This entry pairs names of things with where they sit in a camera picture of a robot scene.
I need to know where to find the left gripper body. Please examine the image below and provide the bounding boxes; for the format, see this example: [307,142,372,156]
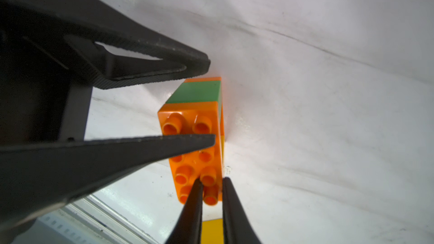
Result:
[1,3,93,146]

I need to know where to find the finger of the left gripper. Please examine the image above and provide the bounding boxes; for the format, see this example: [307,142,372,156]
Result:
[1,134,216,230]
[1,0,210,89]

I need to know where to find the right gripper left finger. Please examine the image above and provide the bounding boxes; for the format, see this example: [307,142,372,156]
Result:
[166,179,203,244]

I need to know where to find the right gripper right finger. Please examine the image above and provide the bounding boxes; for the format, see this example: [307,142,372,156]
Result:
[222,177,261,244]

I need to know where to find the yellow square brick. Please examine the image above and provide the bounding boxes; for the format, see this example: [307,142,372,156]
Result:
[201,219,224,244]

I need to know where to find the orange brick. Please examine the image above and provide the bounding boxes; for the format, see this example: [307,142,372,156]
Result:
[157,101,225,206]
[184,77,222,83]

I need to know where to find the dark green square brick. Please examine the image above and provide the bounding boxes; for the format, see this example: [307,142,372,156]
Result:
[166,80,221,104]

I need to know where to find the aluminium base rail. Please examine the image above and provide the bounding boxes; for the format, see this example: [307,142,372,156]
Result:
[13,195,156,244]

